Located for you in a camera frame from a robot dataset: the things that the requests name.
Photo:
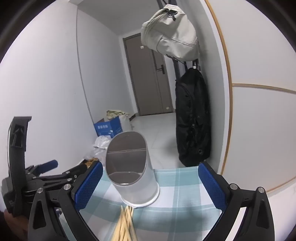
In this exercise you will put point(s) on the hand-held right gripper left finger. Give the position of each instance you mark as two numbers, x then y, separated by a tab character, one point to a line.
89	185

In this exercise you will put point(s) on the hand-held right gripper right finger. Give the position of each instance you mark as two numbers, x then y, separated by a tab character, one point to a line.
211	187

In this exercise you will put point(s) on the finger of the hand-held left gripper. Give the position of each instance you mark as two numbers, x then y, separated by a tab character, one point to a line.
47	165
64	177

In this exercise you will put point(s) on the white steel utensil holder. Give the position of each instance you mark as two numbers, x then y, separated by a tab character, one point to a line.
138	187

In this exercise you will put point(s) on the bunch of wooden chopsticks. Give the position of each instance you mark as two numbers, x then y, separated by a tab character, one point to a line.
123	228

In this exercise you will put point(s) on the brown suede shoe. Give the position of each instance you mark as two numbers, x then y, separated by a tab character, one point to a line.
90	163

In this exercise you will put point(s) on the large grey plastic parcel bag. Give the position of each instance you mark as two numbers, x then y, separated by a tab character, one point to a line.
94	154

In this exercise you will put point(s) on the teal checked tablecloth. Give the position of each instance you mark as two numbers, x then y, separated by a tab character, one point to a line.
180	208

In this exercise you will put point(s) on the blue cardboard box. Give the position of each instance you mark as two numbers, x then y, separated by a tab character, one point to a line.
106	127

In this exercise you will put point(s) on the black hanging jacket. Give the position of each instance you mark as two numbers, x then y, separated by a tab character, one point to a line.
192	115

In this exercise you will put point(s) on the grey-brown door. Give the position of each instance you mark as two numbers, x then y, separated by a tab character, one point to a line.
148	88

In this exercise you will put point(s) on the beige fabric bag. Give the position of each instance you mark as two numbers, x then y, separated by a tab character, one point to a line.
171	34

